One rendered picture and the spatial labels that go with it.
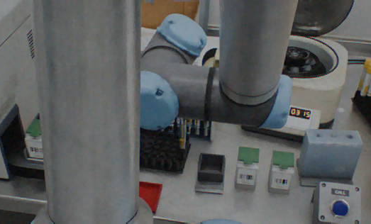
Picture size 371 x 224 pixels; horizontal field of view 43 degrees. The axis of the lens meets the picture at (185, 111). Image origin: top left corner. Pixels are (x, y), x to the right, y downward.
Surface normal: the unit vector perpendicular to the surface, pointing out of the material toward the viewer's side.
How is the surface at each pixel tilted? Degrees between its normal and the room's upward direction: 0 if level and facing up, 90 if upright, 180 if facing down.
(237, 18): 114
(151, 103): 89
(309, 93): 90
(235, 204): 0
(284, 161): 0
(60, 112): 79
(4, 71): 90
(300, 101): 90
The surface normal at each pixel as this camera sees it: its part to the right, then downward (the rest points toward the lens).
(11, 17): 0.99, 0.11
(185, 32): 0.51, -0.64
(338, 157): -0.04, 0.60
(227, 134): 0.02, -0.80
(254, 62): -0.10, 0.90
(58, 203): -0.54, 0.33
